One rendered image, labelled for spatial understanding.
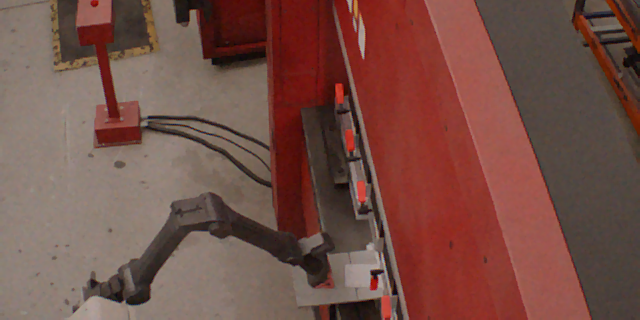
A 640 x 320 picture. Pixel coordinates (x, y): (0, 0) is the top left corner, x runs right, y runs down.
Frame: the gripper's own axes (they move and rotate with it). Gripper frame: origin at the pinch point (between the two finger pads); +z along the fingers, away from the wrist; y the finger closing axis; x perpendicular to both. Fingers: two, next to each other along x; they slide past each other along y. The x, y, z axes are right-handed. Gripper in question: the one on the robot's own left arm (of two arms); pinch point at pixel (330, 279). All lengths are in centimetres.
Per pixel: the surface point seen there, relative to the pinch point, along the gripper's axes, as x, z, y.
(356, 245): -3.5, 18.2, 20.8
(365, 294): -8.0, 5.9, -6.6
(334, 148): -4, 15, 62
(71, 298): 141, 34, 67
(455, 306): -56, -67, -65
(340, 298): -1.4, 1.9, -6.9
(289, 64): -3, -8, 86
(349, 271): -5.1, 4.0, 2.5
